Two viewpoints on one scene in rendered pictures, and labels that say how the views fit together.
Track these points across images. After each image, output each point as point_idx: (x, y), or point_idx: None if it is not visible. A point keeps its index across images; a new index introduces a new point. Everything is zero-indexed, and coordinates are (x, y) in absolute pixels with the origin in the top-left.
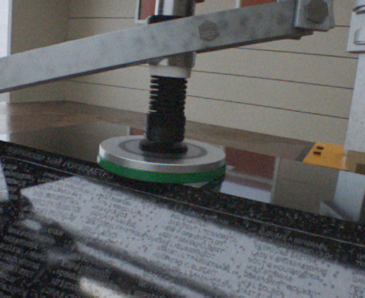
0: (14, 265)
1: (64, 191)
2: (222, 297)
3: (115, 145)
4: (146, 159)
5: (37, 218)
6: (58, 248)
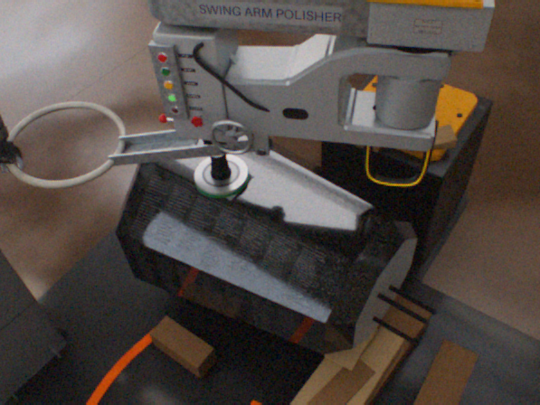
0: (170, 222)
1: (184, 193)
2: (235, 240)
3: (200, 174)
4: (211, 189)
5: (175, 204)
6: (184, 218)
